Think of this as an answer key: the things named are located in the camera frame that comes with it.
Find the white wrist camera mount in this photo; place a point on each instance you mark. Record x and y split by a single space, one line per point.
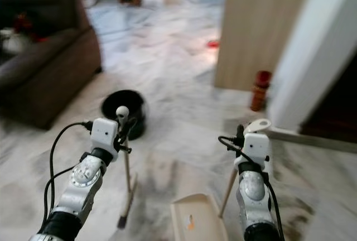
104 135
256 147

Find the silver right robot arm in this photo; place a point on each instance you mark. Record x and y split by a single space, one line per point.
254 193

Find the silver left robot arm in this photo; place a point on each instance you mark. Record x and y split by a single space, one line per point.
83 185

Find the black round bin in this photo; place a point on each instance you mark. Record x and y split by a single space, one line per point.
136 112

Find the red brown turned post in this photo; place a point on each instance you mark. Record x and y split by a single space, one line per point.
261 90

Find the tall light wood panel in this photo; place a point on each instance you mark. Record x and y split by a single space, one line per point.
259 29

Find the white soft object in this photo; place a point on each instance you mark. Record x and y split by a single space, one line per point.
14 41

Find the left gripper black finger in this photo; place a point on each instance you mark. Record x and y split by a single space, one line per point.
129 127

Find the dark brown sofa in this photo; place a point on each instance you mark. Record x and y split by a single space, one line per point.
50 65

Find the red soft object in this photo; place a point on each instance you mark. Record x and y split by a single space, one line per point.
28 24

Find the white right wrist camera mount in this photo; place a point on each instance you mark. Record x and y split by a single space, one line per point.
256 147

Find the small red floor object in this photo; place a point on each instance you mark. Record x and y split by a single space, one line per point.
212 44

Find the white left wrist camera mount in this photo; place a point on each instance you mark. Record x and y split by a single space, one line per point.
104 135

